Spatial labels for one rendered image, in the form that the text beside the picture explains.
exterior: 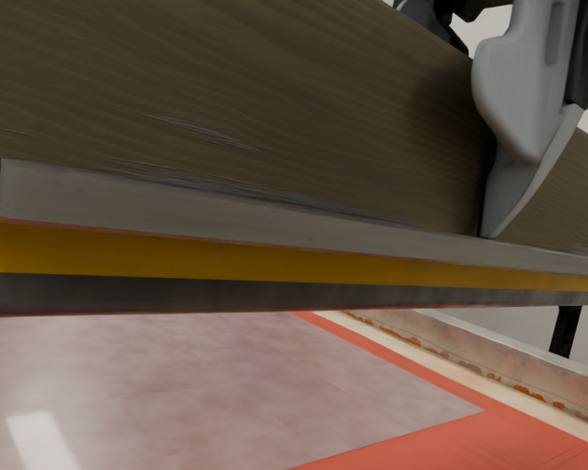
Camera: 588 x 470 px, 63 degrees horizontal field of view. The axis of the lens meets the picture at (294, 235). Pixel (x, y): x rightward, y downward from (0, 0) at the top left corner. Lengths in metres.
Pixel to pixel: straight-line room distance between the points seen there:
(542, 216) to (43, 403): 0.26
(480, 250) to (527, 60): 0.07
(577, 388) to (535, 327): 1.90
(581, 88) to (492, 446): 0.23
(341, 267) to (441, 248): 0.03
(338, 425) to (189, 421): 0.09
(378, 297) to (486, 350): 0.32
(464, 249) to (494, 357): 0.32
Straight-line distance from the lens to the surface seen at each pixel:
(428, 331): 0.53
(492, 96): 0.17
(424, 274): 0.20
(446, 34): 0.23
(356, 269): 0.17
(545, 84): 0.20
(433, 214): 0.18
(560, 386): 0.48
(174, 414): 0.29
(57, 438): 0.26
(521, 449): 0.37
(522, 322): 2.38
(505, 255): 0.21
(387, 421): 0.34
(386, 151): 0.16
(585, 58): 0.21
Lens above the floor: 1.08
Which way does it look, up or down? 5 degrees down
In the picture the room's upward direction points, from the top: 12 degrees clockwise
